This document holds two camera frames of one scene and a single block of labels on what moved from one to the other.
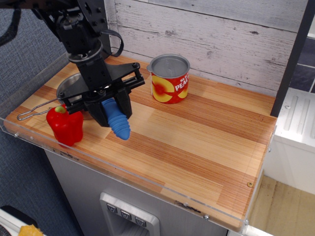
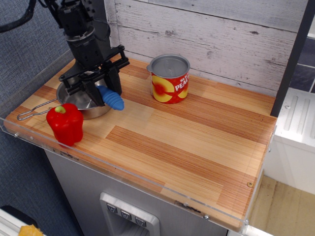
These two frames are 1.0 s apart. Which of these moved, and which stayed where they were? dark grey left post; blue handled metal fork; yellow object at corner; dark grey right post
Moved: blue handled metal fork
Stayed: yellow object at corner; dark grey right post; dark grey left post
